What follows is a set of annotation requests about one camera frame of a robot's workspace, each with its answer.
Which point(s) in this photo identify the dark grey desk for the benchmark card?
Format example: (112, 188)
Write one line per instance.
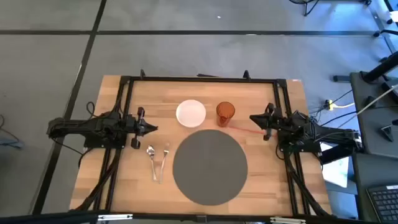
(376, 124)

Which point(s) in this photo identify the white round bowl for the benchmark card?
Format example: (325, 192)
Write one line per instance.
(190, 113)

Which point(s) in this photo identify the thin red stick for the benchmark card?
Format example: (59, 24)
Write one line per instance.
(248, 130)

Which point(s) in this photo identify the black beam with silver brackets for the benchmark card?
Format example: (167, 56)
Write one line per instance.
(62, 217)

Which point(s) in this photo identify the orange translucent plastic cup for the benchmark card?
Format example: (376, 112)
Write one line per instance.
(225, 114)

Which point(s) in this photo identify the black aluminium table frame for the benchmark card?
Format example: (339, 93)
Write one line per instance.
(202, 79)

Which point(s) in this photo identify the silver metal spoon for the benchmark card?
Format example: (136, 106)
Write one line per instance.
(151, 155)

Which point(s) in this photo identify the silver metal fork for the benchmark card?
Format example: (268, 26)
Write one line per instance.
(164, 161)

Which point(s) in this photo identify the yellow power plug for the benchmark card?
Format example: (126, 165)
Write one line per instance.
(331, 105)

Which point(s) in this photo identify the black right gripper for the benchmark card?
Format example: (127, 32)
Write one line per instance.
(271, 123)

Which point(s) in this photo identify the black computer keyboard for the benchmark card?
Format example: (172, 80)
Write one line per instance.
(385, 202)

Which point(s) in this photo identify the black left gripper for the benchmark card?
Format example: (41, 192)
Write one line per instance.
(139, 127)

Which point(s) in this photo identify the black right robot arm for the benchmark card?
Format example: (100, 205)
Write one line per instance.
(314, 132)

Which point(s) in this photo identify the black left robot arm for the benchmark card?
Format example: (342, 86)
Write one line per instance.
(93, 126)

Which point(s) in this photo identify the grey round placemat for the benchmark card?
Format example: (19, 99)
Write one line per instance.
(210, 167)

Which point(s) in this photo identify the black triangular stand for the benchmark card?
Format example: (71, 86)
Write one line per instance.
(387, 132)

